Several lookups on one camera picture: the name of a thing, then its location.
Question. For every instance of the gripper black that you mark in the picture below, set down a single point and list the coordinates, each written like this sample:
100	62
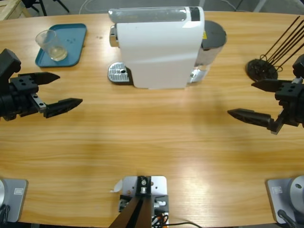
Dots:
291	104
21	97

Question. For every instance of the clear glass cup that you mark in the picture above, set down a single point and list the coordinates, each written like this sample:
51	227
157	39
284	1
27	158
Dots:
51	46

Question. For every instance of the white coffee machine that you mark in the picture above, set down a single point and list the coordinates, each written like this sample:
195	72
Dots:
156	47

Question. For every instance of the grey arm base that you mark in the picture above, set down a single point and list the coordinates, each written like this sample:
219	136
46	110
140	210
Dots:
282	199
16	202

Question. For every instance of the black capsule holder with rods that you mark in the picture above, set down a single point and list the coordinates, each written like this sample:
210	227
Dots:
261	69

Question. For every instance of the teal plastic tray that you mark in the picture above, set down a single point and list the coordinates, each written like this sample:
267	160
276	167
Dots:
71	42

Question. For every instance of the wooden crate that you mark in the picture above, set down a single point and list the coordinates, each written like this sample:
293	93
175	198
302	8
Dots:
12	9

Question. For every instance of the black chair base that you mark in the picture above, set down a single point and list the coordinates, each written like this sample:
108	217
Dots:
29	2

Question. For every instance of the white paper tag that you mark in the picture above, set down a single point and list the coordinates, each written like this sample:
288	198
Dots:
117	186

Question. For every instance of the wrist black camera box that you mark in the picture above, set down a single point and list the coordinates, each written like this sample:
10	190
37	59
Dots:
8	61
299	66

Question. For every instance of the white metal frame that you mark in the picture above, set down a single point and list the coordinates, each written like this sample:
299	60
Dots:
261	6

